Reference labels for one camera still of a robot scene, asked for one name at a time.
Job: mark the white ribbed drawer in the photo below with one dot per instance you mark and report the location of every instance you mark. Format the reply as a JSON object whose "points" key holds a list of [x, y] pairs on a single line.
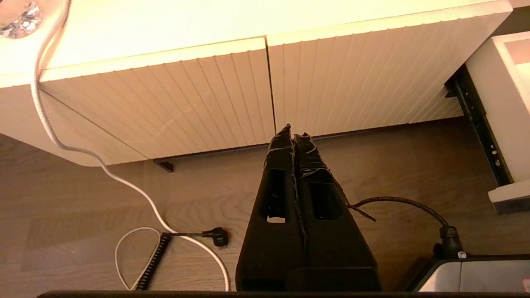
{"points": [[497, 103]]}

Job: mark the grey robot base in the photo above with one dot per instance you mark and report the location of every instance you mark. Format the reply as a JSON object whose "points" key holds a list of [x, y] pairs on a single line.
{"points": [[476, 275]]}

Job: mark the black drawer slide rail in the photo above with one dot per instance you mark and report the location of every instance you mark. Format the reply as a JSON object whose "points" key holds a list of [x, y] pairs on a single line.
{"points": [[474, 111]]}

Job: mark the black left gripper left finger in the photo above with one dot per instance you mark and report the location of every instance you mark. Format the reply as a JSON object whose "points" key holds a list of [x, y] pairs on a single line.
{"points": [[269, 256]]}

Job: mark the white ribbed cabinet door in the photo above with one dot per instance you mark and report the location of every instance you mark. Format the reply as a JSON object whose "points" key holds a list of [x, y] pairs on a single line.
{"points": [[165, 103], [352, 74]]}

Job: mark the white TV cabinet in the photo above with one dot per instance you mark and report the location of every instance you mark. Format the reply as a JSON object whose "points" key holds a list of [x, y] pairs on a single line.
{"points": [[41, 124]]}

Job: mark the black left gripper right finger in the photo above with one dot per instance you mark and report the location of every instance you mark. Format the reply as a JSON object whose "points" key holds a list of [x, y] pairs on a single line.
{"points": [[339, 256]]}

